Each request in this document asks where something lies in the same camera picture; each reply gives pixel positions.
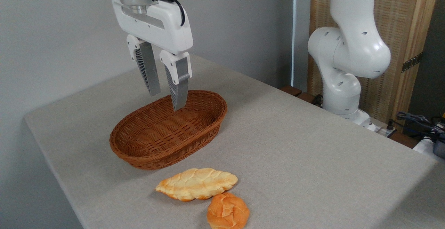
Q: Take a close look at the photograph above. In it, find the white vertical post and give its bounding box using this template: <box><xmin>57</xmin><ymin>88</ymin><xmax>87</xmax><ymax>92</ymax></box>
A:
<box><xmin>291</xmin><ymin>0</ymin><xmax>312</xmax><ymax>92</ymax></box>

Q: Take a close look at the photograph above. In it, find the dark cable bundle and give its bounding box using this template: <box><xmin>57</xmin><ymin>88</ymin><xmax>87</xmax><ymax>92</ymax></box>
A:
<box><xmin>396</xmin><ymin>111</ymin><xmax>445</xmax><ymax>137</ymax></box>

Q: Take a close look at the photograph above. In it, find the brass hinge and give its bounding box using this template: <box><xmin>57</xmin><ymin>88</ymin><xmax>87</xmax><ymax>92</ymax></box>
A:
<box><xmin>402</xmin><ymin>52</ymin><xmax>423</xmax><ymax>73</ymax></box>

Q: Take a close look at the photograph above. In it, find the brown wicker oval basket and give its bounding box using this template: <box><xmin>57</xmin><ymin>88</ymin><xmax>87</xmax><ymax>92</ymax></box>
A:
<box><xmin>109</xmin><ymin>90</ymin><xmax>228</xmax><ymax>170</ymax></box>

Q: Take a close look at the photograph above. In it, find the wooden woven screen panel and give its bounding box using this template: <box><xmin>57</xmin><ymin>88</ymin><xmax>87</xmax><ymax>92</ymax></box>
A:
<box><xmin>308</xmin><ymin>0</ymin><xmax>441</xmax><ymax>132</ymax></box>

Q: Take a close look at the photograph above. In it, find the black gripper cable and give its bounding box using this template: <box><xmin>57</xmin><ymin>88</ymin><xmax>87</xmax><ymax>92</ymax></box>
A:
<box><xmin>153</xmin><ymin>0</ymin><xmax>186</xmax><ymax>27</ymax></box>

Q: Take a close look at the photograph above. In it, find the round orange bread roll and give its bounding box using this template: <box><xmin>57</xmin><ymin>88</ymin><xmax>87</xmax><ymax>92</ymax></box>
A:
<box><xmin>207</xmin><ymin>192</ymin><xmax>250</xmax><ymax>229</ymax></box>

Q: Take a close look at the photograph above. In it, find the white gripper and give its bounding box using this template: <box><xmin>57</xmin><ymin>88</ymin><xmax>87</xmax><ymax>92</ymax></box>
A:
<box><xmin>111</xmin><ymin>0</ymin><xmax>194</xmax><ymax>111</ymax></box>

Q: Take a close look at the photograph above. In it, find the long braided bread loaf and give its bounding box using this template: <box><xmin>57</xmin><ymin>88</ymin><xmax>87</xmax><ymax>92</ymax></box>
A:
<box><xmin>155</xmin><ymin>168</ymin><xmax>238</xmax><ymax>202</ymax></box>

